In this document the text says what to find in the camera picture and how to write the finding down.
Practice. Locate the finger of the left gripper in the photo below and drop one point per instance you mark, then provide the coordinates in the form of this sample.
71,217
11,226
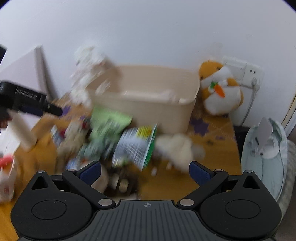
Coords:
52,109

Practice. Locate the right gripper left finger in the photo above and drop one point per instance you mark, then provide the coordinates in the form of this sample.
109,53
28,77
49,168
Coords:
80,183

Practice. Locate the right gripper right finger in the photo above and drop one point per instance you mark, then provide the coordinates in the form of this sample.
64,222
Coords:
210,182

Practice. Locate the cream fluffy plush toy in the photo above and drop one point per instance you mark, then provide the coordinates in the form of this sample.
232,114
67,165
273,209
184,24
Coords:
179,150

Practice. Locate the green snack bag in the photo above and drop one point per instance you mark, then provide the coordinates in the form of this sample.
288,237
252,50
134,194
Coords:
106,128

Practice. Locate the green white snack packet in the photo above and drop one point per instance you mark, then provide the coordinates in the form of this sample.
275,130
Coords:
135,146

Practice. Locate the lilac board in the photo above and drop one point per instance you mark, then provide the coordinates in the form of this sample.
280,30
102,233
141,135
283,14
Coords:
29,71

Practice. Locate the white fluffy rabbit plush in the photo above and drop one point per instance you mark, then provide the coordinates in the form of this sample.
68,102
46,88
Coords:
90,63

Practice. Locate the white phone stand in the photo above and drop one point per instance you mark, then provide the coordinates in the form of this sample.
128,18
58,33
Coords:
263,142

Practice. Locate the orange white hamster plush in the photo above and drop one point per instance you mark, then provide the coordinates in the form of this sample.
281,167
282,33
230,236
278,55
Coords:
220,92

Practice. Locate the beige plastic storage bin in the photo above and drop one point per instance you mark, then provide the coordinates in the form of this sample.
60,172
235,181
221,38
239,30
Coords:
150,94

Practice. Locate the white wall socket switch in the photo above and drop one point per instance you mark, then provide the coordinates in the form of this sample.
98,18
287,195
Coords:
246,74

